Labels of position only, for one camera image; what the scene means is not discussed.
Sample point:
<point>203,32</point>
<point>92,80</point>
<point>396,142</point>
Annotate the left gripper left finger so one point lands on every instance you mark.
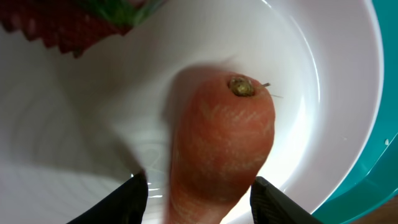
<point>125,205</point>

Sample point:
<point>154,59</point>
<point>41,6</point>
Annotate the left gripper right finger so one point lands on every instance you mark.
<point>271,206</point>

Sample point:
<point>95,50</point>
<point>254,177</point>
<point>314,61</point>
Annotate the orange carrot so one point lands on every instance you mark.
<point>221,141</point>

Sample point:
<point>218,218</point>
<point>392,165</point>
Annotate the pink round plate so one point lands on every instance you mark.
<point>74,129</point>

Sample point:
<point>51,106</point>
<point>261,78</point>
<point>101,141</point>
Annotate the teal plastic tray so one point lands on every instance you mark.
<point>373,179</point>

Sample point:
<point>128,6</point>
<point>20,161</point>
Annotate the red snack wrapper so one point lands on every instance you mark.
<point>73,26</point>

